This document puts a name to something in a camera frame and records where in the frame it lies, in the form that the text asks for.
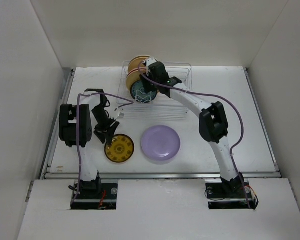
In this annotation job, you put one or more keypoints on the teal patterned small plate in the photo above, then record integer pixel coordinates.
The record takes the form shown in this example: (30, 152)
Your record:
(139, 94)

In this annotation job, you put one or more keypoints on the white wire dish rack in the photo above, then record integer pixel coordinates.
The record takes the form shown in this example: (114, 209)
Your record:
(162, 108)

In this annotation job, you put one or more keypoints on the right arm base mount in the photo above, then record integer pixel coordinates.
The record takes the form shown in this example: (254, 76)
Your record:
(219, 199)

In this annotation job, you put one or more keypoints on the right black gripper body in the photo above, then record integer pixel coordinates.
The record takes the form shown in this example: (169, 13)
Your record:
(149, 75)

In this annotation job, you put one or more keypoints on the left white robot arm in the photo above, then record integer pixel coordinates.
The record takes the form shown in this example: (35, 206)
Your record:
(78, 124)

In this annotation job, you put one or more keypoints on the pink plastic plate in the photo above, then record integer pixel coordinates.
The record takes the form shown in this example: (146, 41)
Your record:
(136, 70)

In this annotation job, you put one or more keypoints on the amber patterned small plate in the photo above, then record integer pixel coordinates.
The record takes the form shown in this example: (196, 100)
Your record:
(120, 150)

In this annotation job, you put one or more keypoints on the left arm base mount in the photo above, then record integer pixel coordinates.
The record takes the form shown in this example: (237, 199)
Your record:
(93, 197)

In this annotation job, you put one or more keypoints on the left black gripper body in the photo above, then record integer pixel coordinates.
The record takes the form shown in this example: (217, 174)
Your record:
(103, 122)

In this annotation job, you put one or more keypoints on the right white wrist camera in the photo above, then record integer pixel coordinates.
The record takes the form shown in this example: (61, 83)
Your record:
(149, 61)

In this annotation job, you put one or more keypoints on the purple plastic plate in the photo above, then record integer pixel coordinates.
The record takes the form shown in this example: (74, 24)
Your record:
(160, 143)

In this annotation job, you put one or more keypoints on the aluminium table frame rail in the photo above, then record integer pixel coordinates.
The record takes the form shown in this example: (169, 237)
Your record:
(252, 152)

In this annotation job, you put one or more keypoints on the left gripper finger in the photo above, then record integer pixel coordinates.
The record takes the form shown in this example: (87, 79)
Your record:
(101, 136)
(110, 132)

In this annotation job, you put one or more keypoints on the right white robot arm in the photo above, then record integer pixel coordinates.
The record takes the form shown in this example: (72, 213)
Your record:
(213, 122)

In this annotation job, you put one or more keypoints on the yellow plastic plate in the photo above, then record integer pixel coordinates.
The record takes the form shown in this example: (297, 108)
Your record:
(131, 79)
(133, 64)

